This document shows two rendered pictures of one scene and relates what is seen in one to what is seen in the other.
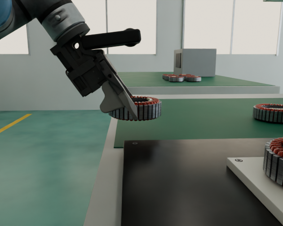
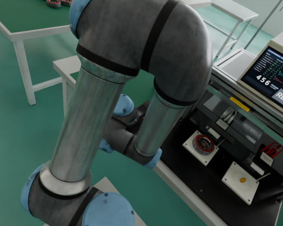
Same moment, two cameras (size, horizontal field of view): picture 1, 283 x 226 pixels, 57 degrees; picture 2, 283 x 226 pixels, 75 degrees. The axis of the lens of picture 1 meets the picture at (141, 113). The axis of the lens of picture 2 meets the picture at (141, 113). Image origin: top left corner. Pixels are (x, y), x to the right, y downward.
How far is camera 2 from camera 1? 0.85 m
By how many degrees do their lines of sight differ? 61
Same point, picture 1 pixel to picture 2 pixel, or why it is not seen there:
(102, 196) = (166, 172)
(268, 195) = (199, 158)
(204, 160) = (176, 145)
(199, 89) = not seen: hidden behind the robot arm
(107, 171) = not seen: hidden behind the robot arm
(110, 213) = (174, 176)
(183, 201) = (187, 167)
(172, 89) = (67, 28)
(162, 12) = not seen: outside the picture
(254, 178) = (193, 152)
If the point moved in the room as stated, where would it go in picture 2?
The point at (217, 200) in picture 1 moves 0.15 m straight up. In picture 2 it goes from (191, 162) to (207, 147)
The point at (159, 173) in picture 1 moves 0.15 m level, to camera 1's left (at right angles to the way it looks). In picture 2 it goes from (174, 158) to (154, 177)
